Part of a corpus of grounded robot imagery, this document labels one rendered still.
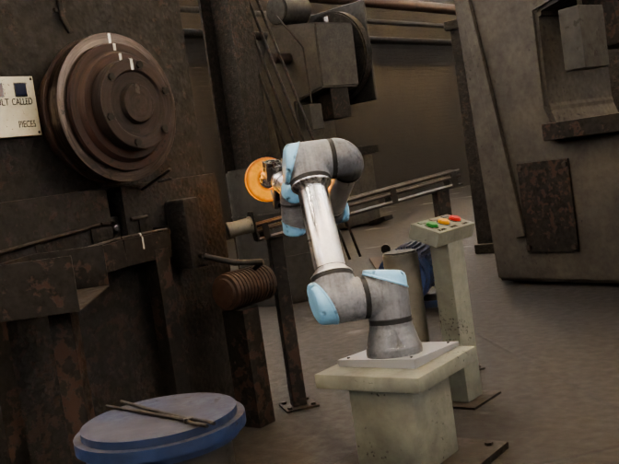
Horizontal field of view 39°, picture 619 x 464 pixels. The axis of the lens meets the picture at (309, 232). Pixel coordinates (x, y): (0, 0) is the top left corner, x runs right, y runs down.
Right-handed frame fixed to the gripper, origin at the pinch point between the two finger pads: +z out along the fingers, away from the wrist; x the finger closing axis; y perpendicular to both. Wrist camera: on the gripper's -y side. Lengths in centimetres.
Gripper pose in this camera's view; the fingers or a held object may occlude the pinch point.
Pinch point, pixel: (266, 174)
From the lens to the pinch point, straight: 311.3
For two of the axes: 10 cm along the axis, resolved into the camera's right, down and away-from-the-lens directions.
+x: -9.5, 1.5, -2.8
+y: -0.6, -9.5, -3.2
